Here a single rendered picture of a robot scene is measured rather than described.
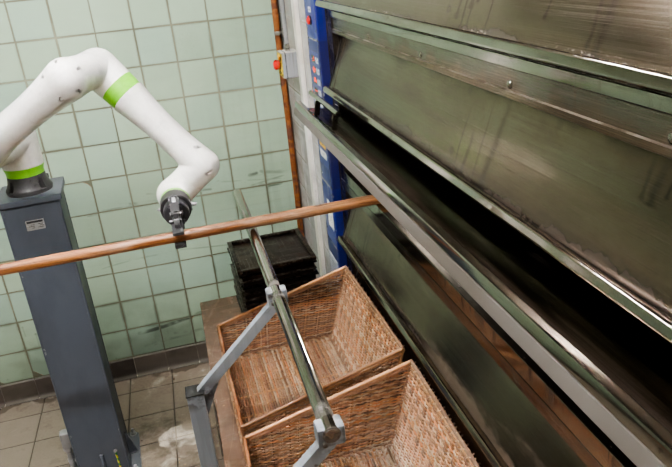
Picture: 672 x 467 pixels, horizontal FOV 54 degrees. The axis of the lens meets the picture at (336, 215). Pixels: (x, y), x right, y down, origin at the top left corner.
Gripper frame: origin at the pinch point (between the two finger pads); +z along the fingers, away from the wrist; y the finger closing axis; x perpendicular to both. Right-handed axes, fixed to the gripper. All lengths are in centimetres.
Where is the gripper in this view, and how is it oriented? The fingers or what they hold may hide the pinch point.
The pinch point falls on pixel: (179, 235)
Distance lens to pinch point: 181.7
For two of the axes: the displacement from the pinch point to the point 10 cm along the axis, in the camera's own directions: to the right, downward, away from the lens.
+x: -9.6, 1.8, -2.1
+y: 0.9, 9.2, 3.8
